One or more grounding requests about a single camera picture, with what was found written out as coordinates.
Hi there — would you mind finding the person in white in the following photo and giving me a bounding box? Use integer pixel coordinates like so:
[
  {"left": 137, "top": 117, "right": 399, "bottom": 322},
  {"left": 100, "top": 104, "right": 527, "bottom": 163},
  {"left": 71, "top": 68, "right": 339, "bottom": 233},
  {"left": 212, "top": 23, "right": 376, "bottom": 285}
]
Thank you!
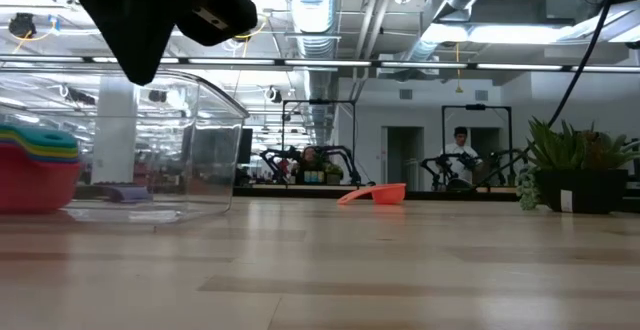
[{"left": 439, "top": 125, "right": 484, "bottom": 191}]

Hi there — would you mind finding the person behind plants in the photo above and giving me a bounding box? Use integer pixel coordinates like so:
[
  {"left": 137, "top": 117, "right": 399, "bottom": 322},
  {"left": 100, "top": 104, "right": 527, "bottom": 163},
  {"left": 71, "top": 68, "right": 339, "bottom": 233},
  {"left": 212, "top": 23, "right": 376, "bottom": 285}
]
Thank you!
[{"left": 298, "top": 145, "right": 327, "bottom": 185}]

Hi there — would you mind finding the grey door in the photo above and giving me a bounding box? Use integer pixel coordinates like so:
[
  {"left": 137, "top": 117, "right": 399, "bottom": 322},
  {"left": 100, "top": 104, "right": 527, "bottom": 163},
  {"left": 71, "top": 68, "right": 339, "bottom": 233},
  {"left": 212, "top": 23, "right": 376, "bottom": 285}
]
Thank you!
[{"left": 381, "top": 125, "right": 426, "bottom": 192}]

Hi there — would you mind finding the thin black cable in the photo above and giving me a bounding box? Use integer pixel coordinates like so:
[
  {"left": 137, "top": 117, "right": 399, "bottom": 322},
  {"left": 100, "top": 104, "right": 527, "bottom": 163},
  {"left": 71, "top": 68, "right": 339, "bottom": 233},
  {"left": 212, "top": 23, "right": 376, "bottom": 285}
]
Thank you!
[{"left": 477, "top": 0, "right": 624, "bottom": 189}]

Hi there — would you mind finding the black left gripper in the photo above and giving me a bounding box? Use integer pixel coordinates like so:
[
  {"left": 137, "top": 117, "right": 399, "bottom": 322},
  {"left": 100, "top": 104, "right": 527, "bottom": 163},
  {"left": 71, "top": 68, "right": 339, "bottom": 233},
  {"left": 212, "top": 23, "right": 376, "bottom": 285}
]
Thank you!
[{"left": 52, "top": 0, "right": 259, "bottom": 86}]

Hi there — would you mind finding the LED light strip bar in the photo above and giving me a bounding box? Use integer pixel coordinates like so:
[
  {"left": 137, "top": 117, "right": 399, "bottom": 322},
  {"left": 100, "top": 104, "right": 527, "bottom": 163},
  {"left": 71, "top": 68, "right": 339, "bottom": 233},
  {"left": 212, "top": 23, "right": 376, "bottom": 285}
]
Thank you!
[{"left": 0, "top": 55, "right": 640, "bottom": 73}]

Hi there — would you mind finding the white pillar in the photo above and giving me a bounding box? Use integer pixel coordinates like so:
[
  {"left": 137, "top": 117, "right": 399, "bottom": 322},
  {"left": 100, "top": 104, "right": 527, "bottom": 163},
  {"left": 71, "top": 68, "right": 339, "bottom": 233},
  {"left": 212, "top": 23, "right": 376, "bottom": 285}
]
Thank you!
[{"left": 92, "top": 75, "right": 140, "bottom": 186}]

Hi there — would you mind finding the black aluminium table frame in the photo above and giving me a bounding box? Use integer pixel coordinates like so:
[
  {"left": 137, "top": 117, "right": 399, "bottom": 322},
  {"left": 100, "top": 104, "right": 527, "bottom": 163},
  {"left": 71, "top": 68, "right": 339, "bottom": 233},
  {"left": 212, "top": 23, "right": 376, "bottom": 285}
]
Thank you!
[{"left": 232, "top": 184, "right": 521, "bottom": 202}]

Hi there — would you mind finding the orange measuring cup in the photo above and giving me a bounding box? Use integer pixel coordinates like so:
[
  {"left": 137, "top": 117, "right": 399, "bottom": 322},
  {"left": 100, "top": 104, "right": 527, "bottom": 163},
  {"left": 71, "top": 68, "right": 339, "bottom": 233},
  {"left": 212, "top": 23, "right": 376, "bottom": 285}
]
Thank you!
[{"left": 336, "top": 182, "right": 408, "bottom": 206}]

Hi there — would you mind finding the black ceiling device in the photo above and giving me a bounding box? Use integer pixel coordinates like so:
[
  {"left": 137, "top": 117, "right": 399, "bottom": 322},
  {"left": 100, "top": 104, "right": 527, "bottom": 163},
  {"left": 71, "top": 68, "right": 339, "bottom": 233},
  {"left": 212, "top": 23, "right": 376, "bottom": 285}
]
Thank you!
[{"left": 8, "top": 12, "right": 38, "bottom": 39}]

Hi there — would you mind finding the black background station frame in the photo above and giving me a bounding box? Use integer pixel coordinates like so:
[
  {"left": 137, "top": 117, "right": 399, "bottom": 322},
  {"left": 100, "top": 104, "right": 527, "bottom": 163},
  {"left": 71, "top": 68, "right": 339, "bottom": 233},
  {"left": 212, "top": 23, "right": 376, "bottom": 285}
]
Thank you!
[
  {"left": 280, "top": 98, "right": 358, "bottom": 186},
  {"left": 440, "top": 103, "right": 514, "bottom": 187}
]

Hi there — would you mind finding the small purple measuring cup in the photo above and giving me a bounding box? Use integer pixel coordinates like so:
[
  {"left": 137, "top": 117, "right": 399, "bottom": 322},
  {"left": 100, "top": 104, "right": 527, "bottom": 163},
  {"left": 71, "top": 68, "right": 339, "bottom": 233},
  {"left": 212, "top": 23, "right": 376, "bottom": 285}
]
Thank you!
[{"left": 94, "top": 181, "right": 154, "bottom": 204}]

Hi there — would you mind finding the green measuring cup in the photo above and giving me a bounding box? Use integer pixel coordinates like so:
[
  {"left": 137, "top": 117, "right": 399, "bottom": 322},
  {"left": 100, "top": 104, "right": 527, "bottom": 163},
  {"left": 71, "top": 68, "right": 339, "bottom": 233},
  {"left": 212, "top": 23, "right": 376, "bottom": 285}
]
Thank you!
[{"left": 0, "top": 128, "right": 80, "bottom": 152}]

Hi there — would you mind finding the yellow measuring cup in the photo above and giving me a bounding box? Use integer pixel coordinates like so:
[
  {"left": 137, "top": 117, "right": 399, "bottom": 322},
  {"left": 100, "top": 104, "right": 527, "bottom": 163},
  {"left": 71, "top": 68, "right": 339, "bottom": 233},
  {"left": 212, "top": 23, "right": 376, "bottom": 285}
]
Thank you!
[{"left": 0, "top": 133, "right": 80, "bottom": 157}]

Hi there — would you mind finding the clear plastic bin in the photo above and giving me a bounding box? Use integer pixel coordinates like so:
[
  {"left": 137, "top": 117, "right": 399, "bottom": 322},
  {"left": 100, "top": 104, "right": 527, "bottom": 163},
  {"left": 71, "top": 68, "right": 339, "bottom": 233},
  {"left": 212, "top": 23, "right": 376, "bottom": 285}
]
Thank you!
[{"left": 0, "top": 67, "right": 250, "bottom": 226}]

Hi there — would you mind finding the potted succulent plant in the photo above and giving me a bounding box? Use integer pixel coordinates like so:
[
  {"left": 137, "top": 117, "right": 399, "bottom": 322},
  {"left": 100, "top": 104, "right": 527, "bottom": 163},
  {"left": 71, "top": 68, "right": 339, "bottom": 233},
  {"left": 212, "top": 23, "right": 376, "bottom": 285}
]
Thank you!
[{"left": 515, "top": 115, "right": 640, "bottom": 216}]

